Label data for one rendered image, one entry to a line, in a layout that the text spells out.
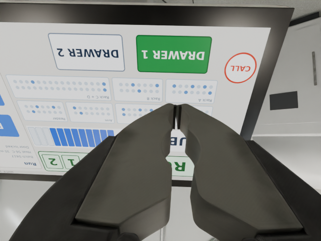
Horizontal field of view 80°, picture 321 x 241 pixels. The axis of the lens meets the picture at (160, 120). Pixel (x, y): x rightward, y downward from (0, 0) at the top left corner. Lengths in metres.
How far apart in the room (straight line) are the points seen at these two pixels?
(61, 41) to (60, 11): 0.03
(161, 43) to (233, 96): 0.12
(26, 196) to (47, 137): 0.72
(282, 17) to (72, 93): 0.29
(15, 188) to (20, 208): 0.09
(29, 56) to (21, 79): 0.04
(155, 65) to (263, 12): 0.14
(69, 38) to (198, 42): 0.16
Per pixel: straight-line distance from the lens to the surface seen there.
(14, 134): 0.41
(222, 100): 0.29
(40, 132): 0.38
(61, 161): 0.41
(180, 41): 0.26
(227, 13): 0.26
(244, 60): 0.28
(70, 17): 0.28
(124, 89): 0.28
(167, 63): 0.26
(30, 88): 0.34
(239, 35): 0.27
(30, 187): 1.08
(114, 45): 0.27
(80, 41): 0.28
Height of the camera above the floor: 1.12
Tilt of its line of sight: 8 degrees down
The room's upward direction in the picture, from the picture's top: 178 degrees counter-clockwise
